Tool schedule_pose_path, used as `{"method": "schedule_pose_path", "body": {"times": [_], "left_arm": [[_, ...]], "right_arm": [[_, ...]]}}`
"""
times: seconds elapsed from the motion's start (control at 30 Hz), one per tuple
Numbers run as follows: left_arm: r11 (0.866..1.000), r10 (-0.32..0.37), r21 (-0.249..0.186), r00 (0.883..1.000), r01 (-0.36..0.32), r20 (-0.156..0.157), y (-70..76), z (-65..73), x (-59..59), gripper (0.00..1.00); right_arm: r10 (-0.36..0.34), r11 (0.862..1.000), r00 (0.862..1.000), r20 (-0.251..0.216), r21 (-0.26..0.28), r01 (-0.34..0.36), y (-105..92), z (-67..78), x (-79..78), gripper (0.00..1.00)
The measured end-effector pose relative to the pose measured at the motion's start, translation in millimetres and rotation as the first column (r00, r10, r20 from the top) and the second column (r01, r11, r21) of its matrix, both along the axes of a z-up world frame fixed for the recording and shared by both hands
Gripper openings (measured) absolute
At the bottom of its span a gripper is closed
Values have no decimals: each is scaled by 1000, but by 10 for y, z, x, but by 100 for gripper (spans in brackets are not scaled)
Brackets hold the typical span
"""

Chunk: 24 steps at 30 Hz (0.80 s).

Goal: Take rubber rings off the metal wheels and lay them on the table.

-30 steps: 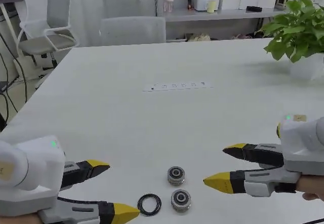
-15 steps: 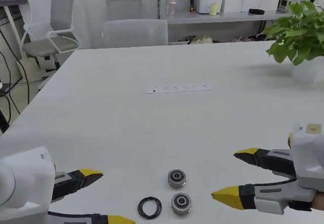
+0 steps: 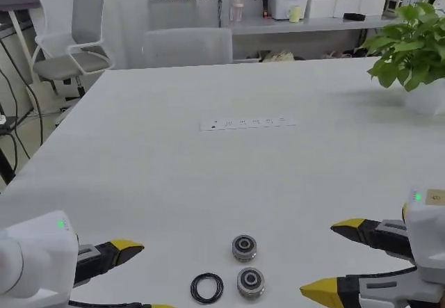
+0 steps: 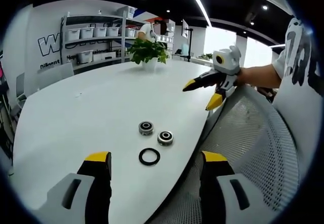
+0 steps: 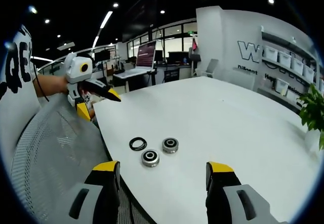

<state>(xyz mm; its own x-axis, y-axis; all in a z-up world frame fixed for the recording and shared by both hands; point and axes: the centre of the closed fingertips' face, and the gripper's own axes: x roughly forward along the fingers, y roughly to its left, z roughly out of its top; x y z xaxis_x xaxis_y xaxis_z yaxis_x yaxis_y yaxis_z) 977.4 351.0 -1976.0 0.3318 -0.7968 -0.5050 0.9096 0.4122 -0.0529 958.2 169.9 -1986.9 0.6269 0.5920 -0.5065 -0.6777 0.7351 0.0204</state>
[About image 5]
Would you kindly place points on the green potted plant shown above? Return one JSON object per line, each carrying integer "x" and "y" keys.
{"x": 312, "y": 110}

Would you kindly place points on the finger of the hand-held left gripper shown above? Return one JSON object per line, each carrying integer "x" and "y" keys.
{"x": 101, "y": 88}
{"x": 83, "y": 110}

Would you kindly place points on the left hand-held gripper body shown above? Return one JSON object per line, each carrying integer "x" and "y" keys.
{"x": 74, "y": 69}

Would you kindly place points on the grey mesh office chair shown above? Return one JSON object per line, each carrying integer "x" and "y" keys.
{"x": 58, "y": 145}

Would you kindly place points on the wall shelf with white bins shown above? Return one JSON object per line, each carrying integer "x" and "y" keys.
{"x": 286, "y": 59}

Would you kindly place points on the white standing desk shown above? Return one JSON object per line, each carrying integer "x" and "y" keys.
{"x": 131, "y": 73}

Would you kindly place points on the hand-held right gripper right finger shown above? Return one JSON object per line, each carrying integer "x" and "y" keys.
{"x": 225, "y": 186}

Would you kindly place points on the monitor screen on desk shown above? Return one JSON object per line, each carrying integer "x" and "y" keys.
{"x": 146, "y": 54}

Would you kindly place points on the person's left forearm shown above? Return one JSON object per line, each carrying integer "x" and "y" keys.
{"x": 50, "y": 85}

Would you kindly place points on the white table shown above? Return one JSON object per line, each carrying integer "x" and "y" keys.
{"x": 215, "y": 123}

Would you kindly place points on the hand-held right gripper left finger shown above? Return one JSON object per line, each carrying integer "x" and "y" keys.
{"x": 101, "y": 183}

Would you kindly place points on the person's body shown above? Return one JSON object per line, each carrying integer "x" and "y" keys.
{"x": 15, "y": 82}

